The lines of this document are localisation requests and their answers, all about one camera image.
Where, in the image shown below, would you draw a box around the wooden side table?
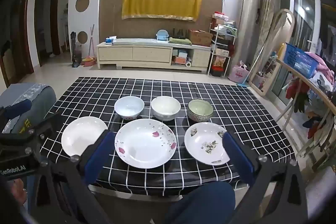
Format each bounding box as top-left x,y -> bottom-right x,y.
276,59 -> 336,169

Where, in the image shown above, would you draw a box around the cream tv cabinet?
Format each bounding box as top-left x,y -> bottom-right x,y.
96,39 -> 212,73

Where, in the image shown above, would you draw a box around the red hanging cloth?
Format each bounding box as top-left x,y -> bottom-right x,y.
286,78 -> 310,113

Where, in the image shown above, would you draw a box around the upright vacuum cleaner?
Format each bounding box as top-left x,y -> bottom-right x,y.
70,31 -> 82,68

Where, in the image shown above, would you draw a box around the blue lidded container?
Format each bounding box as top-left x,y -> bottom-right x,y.
156,29 -> 169,41

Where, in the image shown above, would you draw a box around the black white checked tablecloth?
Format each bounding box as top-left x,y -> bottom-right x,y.
43,76 -> 298,197

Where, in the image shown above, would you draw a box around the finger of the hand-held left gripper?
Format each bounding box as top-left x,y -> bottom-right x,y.
0,113 -> 64,154
0,99 -> 32,120

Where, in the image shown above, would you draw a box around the arched floor mirror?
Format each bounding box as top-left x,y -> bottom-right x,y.
248,9 -> 296,96

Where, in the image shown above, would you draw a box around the standing air conditioner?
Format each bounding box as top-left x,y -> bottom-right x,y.
231,0 -> 263,75

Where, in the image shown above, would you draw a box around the rolled patterned mattress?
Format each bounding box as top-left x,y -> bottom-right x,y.
253,0 -> 276,67

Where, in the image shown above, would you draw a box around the yellow cloth cover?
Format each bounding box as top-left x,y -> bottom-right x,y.
121,0 -> 202,22

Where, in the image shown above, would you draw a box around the blue plastic basket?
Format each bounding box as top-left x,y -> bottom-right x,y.
283,43 -> 319,77

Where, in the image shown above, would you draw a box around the green folded cloth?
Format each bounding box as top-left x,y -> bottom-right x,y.
169,37 -> 193,45

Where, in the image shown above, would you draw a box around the white plate with bear print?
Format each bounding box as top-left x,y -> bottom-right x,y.
184,122 -> 231,166

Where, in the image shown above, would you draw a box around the pink clothes pile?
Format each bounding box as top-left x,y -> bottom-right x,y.
307,52 -> 336,88

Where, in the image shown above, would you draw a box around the dark wooden door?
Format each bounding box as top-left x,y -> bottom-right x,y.
34,0 -> 60,67
0,0 -> 34,88

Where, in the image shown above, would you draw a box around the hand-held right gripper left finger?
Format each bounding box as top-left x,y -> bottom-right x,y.
28,132 -> 117,224

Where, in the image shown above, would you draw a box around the glass sliding door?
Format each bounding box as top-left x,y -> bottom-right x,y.
273,0 -> 323,106

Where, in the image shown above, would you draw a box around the pink bag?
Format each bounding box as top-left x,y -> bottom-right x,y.
229,63 -> 249,83

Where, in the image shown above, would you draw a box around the white plate with pink flowers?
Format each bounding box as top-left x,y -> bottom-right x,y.
115,119 -> 177,169

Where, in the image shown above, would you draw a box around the brown cardboard box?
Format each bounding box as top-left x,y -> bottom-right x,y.
187,29 -> 213,47

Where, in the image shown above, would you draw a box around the grey covered chair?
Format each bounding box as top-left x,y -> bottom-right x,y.
0,83 -> 57,135

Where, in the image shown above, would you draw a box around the pale blue white bowl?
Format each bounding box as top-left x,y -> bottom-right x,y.
114,96 -> 145,120

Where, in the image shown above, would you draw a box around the person's leg in blue trousers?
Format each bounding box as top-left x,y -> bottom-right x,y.
164,181 -> 236,224

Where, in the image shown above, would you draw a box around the person's left hand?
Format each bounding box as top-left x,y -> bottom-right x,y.
8,178 -> 28,205

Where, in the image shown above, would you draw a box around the plain white plate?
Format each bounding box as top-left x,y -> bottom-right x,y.
61,116 -> 109,157

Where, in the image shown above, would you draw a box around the white shelf rack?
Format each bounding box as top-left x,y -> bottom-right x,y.
208,13 -> 238,77

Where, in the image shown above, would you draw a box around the broom with dustpan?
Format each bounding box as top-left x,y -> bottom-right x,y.
81,25 -> 96,66

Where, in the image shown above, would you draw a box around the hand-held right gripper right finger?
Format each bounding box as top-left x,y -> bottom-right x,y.
223,132 -> 309,224

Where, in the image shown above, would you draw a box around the patterned bowl with green inside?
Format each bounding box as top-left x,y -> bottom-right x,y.
187,99 -> 214,123

